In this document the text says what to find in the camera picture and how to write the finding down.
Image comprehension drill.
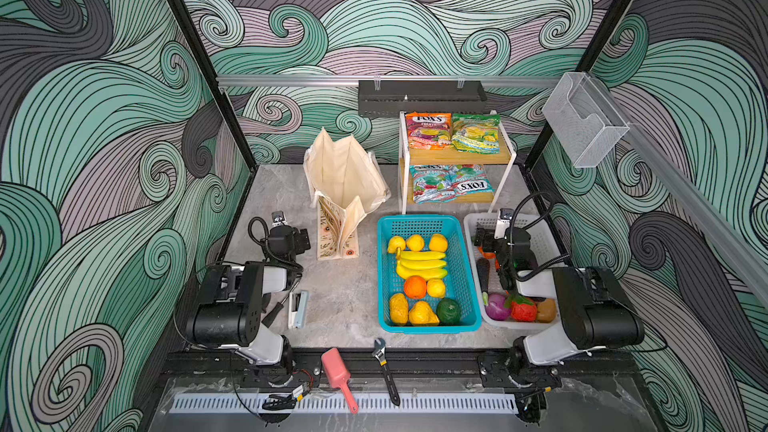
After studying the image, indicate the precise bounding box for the cream floral grocery bag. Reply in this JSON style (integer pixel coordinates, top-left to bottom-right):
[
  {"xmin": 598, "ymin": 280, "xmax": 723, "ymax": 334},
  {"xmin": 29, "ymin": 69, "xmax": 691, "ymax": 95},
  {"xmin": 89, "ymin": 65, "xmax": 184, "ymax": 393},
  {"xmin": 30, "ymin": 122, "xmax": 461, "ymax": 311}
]
[{"xmin": 303, "ymin": 130, "xmax": 391, "ymax": 261}]

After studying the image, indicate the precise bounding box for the small yellow fruit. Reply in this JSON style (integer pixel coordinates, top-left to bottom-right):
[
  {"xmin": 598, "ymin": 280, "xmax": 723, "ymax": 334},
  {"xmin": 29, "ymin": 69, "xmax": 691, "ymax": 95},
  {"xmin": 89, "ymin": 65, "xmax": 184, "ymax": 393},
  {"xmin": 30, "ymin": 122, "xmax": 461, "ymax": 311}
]
[{"xmin": 426, "ymin": 278, "xmax": 447, "ymax": 299}]

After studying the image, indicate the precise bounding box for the orange toy fruit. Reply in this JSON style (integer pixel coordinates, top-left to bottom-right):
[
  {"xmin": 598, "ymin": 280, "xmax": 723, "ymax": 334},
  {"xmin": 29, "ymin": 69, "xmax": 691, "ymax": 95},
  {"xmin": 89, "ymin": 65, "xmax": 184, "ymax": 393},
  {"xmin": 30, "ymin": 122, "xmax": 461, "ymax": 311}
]
[{"xmin": 403, "ymin": 276, "xmax": 427, "ymax": 300}]

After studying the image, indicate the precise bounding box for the yellow toy pear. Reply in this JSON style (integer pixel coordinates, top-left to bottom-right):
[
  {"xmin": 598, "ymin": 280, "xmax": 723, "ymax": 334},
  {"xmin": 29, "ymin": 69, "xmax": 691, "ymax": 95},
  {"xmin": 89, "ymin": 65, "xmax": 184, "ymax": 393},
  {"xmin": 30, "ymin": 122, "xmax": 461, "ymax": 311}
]
[{"xmin": 408, "ymin": 301, "xmax": 440, "ymax": 326}]

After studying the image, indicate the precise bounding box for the orange Fox's candy bag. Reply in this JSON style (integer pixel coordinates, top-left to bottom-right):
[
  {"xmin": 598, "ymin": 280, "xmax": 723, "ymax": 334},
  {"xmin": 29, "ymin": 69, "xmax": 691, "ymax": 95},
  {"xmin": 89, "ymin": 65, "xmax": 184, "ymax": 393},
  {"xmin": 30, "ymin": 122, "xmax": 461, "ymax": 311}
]
[{"xmin": 405, "ymin": 112, "xmax": 452, "ymax": 150}]

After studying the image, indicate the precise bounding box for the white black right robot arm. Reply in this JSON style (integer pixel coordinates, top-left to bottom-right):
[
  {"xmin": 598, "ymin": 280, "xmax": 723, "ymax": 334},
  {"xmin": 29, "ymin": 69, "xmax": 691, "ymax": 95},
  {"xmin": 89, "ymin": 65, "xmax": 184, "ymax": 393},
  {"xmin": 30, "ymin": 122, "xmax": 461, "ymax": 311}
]
[{"xmin": 473, "ymin": 191, "xmax": 645, "ymax": 396}]

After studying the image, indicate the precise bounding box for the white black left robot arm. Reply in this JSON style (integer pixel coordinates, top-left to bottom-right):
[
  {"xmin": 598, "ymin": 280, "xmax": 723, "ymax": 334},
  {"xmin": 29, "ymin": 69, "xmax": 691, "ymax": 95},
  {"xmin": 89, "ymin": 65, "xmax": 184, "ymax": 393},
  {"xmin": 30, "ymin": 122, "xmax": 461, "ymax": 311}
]
[{"xmin": 175, "ymin": 211, "xmax": 311, "ymax": 374}]

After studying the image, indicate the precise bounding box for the teal Fox's candy bag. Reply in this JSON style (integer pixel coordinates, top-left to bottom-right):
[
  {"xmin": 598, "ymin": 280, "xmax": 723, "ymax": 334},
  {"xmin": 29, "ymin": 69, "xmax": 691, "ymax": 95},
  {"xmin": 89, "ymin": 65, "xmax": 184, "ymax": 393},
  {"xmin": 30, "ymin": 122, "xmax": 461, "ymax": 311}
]
[{"xmin": 450, "ymin": 164, "xmax": 493, "ymax": 196}]

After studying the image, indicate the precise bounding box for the mint berry candy bag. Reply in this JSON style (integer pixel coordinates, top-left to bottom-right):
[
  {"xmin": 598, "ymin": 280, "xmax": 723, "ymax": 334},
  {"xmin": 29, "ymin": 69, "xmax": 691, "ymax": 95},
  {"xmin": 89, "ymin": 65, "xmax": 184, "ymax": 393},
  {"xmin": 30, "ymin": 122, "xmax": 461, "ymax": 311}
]
[{"xmin": 410, "ymin": 165, "xmax": 456, "ymax": 204}]

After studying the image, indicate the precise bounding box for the green Fox's candy bag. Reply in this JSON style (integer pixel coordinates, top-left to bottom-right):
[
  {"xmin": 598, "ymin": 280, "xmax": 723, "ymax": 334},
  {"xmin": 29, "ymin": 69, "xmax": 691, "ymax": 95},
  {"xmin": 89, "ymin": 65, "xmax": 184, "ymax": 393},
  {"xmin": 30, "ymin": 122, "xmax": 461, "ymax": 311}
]
[{"xmin": 451, "ymin": 114, "xmax": 500, "ymax": 155}]

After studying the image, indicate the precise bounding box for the white plastic basket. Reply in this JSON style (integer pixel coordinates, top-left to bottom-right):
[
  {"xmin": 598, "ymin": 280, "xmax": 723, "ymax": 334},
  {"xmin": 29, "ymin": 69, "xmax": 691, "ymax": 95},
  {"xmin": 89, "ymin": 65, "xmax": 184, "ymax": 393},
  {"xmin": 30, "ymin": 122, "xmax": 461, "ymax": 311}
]
[{"xmin": 463, "ymin": 212, "xmax": 561, "ymax": 335}]

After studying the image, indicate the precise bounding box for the red toy strawberry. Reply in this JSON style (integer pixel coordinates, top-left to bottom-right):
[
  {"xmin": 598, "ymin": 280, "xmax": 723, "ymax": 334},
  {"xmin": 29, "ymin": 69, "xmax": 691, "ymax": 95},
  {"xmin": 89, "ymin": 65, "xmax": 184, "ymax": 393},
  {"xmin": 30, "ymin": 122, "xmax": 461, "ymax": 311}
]
[{"xmin": 504, "ymin": 294, "xmax": 538, "ymax": 322}]

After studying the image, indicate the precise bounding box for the purple toy onion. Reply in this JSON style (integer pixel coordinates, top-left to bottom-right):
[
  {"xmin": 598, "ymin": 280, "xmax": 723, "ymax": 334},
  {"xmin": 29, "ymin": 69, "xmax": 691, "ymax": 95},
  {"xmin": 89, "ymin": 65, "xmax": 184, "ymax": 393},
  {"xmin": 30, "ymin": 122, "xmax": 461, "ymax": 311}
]
[{"xmin": 485, "ymin": 293, "xmax": 511, "ymax": 321}]

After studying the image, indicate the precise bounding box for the white stapler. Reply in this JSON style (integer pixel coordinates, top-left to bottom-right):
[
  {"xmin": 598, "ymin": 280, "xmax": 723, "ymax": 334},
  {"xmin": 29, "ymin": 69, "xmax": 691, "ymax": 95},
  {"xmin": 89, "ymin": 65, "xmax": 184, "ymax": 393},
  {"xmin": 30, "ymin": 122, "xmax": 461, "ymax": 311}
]
[{"xmin": 287, "ymin": 290, "xmax": 310, "ymax": 329}]

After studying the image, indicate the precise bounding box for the brown toy potato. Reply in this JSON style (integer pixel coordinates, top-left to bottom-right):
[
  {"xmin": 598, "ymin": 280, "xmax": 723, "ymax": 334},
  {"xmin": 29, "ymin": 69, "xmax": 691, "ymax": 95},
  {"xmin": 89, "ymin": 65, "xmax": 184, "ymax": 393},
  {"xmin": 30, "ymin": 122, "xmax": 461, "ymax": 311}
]
[{"xmin": 536, "ymin": 298, "xmax": 558, "ymax": 323}]

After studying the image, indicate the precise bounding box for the yellow orange round fruit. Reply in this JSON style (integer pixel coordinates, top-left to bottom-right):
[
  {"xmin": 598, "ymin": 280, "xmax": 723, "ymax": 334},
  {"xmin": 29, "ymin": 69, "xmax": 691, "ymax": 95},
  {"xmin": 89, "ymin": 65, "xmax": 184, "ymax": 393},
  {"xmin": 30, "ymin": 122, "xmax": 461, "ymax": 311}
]
[{"xmin": 428, "ymin": 234, "xmax": 448, "ymax": 253}]

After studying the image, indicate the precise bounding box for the yellow banana bunch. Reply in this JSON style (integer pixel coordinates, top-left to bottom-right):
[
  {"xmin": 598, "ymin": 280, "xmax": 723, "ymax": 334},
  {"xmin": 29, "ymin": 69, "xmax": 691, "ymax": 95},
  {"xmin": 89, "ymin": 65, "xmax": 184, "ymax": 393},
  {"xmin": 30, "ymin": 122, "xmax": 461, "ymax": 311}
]
[{"xmin": 395, "ymin": 251, "xmax": 448, "ymax": 280}]

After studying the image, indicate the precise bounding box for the green toy avocado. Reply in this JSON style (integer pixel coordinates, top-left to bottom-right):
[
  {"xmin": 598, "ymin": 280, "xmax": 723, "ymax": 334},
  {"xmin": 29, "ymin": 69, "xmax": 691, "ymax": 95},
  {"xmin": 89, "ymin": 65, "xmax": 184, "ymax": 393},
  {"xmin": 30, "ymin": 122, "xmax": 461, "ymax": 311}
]
[{"xmin": 436, "ymin": 298, "xmax": 462, "ymax": 326}]

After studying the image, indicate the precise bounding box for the teal plastic basket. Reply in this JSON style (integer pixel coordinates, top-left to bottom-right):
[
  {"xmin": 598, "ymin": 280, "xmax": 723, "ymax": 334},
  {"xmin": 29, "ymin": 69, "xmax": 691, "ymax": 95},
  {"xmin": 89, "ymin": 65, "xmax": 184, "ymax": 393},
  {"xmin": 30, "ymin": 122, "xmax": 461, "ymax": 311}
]
[{"xmin": 377, "ymin": 215, "xmax": 481, "ymax": 335}]

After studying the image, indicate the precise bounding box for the small yellow lemon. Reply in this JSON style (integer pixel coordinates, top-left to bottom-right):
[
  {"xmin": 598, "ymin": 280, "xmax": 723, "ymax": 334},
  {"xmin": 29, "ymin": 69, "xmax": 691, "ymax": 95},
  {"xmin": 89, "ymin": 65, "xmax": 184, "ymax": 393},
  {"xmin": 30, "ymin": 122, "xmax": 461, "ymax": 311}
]
[{"xmin": 387, "ymin": 236, "xmax": 407, "ymax": 255}]

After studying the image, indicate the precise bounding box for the white wooden two-tier shelf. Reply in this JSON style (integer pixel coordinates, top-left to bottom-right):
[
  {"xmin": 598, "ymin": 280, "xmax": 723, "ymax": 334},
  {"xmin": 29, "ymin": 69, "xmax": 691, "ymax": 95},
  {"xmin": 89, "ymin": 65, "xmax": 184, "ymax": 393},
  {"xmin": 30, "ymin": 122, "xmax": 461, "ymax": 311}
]
[{"xmin": 398, "ymin": 112, "xmax": 517, "ymax": 214}]

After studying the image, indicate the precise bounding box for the yellow toy potato fruit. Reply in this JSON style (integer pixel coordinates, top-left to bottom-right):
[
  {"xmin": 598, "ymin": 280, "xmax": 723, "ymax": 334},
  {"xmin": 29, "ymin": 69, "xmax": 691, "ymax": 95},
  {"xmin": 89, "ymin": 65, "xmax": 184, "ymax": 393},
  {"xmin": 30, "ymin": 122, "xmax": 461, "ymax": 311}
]
[{"xmin": 389, "ymin": 293, "xmax": 409, "ymax": 326}]

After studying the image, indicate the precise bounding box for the pink plastic scoop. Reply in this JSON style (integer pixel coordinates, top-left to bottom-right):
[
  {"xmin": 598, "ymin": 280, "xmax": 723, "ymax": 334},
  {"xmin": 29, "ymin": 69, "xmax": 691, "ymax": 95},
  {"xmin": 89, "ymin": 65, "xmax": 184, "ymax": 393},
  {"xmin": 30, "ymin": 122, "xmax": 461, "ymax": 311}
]
[{"xmin": 321, "ymin": 348, "xmax": 359, "ymax": 414}]

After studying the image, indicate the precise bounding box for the black adjustable wrench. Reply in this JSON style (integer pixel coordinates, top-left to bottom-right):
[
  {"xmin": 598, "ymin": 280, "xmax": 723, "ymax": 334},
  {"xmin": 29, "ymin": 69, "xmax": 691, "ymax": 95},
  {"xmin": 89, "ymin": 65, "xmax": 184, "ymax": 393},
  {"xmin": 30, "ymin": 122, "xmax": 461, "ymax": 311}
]
[{"xmin": 372, "ymin": 337, "xmax": 401, "ymax": 407}]

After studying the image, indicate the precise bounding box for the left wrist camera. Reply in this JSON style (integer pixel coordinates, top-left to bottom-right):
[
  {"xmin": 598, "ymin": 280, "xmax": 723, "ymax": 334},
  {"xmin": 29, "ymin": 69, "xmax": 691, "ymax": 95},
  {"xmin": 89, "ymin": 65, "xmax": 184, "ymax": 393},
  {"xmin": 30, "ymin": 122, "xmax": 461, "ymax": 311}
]
[{"xmin": 271, "ymin": 211, "xmax": 286, "ymax": 227}]

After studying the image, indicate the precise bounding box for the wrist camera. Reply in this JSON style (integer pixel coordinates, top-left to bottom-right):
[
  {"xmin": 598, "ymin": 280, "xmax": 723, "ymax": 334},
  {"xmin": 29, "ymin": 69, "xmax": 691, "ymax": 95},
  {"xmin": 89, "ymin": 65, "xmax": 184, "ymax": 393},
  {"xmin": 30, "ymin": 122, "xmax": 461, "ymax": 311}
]
[
  {"xmin": 494, "ymin": 208, "xmax": 515, "ymax": 239},
  {"xmin": 271, "ymin": 211, "xmax": 286, "ymax": 227}
]

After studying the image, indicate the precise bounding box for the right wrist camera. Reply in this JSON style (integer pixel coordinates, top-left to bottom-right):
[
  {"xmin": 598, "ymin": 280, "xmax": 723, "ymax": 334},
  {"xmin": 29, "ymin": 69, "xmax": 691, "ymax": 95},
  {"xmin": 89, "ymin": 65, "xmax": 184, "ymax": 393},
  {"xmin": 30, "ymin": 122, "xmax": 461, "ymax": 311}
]
[{"xmin": 494, "ymin": 208, "xmax": 515, "ymax": 239}]

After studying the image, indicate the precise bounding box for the clear plastic wall bin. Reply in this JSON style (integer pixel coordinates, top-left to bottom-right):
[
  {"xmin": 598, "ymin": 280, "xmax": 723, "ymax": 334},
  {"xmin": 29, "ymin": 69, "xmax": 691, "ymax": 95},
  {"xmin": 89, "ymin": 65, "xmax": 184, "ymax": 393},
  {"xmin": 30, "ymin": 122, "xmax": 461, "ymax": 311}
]
[{"xmin": 542, "ymin": 72, "xmax": 629, "ymax": 169}]

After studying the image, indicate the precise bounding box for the black wall shelf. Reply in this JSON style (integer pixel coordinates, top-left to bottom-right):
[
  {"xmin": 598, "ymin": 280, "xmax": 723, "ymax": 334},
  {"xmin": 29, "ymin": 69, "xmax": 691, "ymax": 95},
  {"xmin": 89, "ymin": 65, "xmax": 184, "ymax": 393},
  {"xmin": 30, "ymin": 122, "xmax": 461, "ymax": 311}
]
[{"xmin": 357, "ymin": 79, "xmax": 493, "ymax": 119}]

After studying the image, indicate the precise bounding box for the white slotted cable duct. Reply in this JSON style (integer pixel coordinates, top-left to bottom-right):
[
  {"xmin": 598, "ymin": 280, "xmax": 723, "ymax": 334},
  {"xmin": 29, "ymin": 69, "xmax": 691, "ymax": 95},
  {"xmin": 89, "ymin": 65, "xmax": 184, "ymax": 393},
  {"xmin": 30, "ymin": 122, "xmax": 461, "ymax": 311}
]
[{"xmin": 170, "ymin": 392, "xmax": 518, "ymax": 415}]

